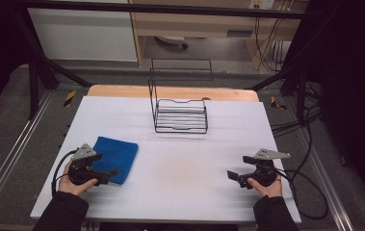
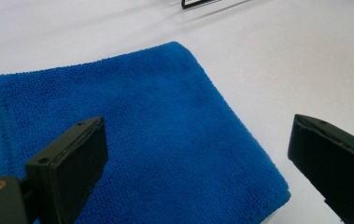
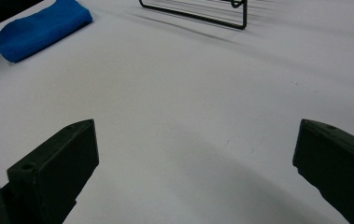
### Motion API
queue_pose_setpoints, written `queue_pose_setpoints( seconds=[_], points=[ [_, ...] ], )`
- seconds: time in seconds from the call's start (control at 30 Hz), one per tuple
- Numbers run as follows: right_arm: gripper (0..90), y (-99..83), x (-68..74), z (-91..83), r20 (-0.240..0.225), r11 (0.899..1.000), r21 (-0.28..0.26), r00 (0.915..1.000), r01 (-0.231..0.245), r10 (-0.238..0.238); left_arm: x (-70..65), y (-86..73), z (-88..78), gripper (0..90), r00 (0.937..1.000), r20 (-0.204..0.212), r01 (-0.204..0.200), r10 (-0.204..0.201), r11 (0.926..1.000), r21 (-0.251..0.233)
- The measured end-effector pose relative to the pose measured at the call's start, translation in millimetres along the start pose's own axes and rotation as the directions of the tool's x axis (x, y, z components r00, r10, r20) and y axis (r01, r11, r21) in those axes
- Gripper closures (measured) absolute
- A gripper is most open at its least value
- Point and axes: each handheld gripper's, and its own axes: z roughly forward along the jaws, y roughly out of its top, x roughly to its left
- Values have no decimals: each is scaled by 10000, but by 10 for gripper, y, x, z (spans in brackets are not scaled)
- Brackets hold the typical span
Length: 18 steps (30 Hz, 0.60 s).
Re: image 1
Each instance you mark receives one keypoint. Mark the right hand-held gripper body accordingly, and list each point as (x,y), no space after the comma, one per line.
(265,171)

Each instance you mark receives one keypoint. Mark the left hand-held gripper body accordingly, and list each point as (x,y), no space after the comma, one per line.
(81,170)

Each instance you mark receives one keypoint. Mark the blue cloth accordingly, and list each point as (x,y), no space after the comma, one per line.
(119,154)

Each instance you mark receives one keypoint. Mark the person's right hand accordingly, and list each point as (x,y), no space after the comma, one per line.
(268,190)

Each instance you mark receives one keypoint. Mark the person's left hand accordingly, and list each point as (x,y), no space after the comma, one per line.
(71,187)

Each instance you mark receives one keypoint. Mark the white foam mat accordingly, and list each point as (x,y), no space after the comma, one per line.
(186,166)

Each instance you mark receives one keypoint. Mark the yellow black tape strip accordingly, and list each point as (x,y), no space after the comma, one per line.
(69,98)
(277,103)

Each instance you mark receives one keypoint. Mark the white cabinet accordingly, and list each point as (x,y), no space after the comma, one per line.
(83,35)

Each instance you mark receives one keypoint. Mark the office chair base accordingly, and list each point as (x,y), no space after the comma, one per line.
(172,39)

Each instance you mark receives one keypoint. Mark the wooden desk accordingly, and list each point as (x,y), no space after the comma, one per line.
(186,27)

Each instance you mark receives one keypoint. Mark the white power outlet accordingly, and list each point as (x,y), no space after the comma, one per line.
(262,4)

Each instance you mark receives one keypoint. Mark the aluminium rail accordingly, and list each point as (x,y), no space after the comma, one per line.
(13,150)
(327,183)

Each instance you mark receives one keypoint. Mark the black metal frame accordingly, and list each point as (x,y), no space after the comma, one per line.
(170,9)

